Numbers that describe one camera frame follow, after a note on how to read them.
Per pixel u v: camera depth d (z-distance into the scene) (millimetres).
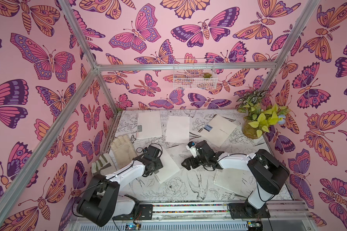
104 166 903
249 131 1036
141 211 731
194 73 948
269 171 480
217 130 1068
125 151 948
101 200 418
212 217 729
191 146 821
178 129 1101
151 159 692
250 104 925
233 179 838
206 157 706
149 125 1095
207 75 922
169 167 900
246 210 652
